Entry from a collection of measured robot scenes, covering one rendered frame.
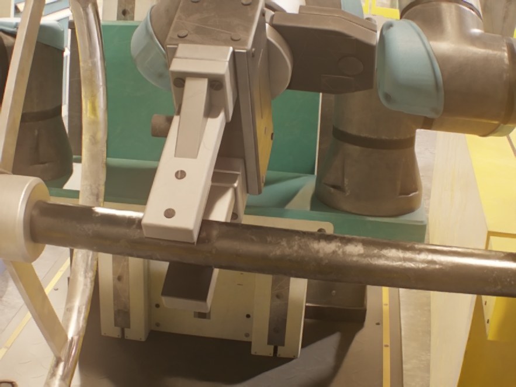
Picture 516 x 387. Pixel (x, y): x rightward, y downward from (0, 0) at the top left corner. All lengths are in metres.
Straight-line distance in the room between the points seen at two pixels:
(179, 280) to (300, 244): 0.08
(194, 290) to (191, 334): 1.02
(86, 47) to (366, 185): 0.58
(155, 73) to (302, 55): 0.19
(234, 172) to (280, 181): 0.70
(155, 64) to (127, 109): 0.60
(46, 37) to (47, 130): 0.14
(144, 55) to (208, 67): 0.25
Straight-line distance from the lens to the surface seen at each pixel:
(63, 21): 4.07
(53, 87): 1.21
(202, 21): 0.49
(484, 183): 1.57
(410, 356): 2.14
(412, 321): 2.32
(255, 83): 0.49
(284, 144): 1.26
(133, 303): 1.44
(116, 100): 1.29
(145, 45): 0.70
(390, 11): 8.90
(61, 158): 1.23
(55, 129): 1.23
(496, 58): 0.66
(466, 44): 0.66
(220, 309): 1.47
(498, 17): 1.06
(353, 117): 1.12
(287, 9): 0.56
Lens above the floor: 1.04
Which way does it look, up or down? 20 degrees down
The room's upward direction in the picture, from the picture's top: 3 degrees clockwise
